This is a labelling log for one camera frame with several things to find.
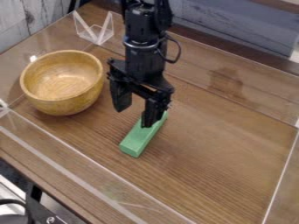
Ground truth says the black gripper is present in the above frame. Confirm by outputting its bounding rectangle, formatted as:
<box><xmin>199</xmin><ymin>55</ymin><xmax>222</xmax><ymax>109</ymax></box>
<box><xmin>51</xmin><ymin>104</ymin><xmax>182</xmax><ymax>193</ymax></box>
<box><xmin>107</xmin><ymin>40</ymin><xmax>174</xmax><ymax>128</ymax></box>

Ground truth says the green rectangular block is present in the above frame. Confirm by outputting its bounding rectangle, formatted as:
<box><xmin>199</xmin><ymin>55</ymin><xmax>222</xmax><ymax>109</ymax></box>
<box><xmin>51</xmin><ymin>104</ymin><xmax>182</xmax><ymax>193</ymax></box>
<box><xmin>119</xmin><ymin>112</ymin><xmax>168</xmax><ymax>158</ymax></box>

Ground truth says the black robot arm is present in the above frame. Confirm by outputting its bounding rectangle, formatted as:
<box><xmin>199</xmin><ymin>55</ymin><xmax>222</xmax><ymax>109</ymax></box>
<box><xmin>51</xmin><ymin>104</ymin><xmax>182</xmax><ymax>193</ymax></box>
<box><xmin>107</xmin><ymin>0</ymin><xmax>179</xmax><ymax>128</ymax></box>

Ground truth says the brown wooden bowl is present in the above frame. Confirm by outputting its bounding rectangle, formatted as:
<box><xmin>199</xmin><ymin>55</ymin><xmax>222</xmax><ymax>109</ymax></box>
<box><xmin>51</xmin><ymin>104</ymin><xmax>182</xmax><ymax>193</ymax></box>
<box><xmin>20</xmin><ymin>50</ymin><xmax>104</xmax><ymax>116</ymax></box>

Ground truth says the blue grey couch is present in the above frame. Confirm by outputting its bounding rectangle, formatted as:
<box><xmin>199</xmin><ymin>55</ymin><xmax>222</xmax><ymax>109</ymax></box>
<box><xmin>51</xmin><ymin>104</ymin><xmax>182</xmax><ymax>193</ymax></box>
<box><xmin>170</xmin><ymin>0</ymin><xmax>299</xmax><ymax>58</ymax></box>

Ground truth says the clear acrylic corner bracket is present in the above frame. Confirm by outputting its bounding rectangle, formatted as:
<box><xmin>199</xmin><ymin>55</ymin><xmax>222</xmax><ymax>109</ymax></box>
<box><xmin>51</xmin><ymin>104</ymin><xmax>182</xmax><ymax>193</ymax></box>
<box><xmin>72</xmin><ymin>11</ymin><xmax>115</xmax><ymax>46</ymax></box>

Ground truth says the black stand with cable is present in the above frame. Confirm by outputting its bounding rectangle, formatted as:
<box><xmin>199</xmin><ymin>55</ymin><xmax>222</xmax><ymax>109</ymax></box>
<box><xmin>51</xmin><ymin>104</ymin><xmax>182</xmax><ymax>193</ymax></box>
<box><xmin>0</xmin><ymin>182</ymin><xmax>71</xmax><ymax>224</ymax></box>

